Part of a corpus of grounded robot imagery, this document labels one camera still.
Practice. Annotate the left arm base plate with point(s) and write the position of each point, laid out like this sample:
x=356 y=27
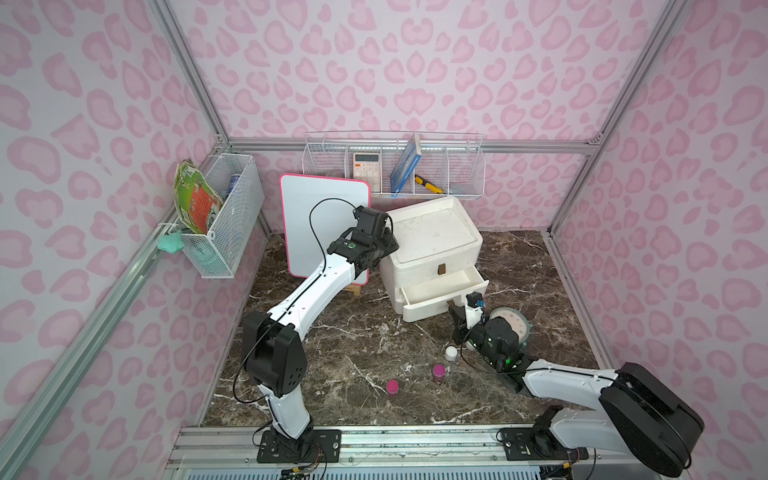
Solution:
x=276 y=448

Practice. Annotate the magenta paint can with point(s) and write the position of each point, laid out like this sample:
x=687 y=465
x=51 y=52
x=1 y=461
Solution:
x=438 y=372
x=392 y=387

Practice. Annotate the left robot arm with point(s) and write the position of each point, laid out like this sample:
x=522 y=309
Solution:
x=273 y=355

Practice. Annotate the white wire wall shelf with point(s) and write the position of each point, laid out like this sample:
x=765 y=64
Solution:
x=454 y=162

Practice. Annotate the yellow black utility knife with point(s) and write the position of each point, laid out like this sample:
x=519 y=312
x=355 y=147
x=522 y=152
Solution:
x=428 y=185

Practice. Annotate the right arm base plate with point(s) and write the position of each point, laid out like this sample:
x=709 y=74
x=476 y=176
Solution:
x=531 y=444

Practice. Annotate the green red snack bag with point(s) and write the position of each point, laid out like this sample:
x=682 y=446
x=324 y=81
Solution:
x=197 y=204

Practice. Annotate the white mesh wall basket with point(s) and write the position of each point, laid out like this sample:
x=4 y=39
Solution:
x=217 y=254

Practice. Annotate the white three-drawer cabinet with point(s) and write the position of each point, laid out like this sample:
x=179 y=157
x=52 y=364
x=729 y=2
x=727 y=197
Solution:
x=439 y=227

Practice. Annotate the white paint can left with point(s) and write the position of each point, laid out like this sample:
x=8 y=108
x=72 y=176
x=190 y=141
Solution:
x=451 y=353

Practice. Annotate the white calculator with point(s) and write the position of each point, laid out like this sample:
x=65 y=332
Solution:
x=367 y=167

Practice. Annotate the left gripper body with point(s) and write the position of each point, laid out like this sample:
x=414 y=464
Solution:
x=384 y=241

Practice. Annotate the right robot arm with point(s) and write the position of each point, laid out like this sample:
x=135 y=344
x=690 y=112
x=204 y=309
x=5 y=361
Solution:
x=627 y=410

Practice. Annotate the green round alarm clock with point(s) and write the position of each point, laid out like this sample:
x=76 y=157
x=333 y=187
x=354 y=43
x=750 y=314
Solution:
x=517 y=322

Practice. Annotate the pink-framed whiteboard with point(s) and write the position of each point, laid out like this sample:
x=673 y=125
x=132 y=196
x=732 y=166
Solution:
x=316 y=211

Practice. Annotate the blue book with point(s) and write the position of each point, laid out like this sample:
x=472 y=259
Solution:
x=406 y=164

